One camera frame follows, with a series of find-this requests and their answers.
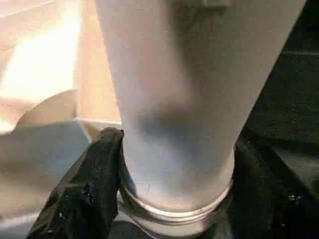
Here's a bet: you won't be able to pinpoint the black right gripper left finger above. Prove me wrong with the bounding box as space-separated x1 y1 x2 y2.
26 126 125 239

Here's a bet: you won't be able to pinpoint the white plastic table leg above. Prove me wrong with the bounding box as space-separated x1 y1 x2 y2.
95 0 310 218

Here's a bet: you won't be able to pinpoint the white plastic table top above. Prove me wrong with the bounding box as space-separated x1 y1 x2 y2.
0 0 237 239

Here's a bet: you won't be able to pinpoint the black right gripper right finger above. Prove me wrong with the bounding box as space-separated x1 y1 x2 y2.
228 137 319 239

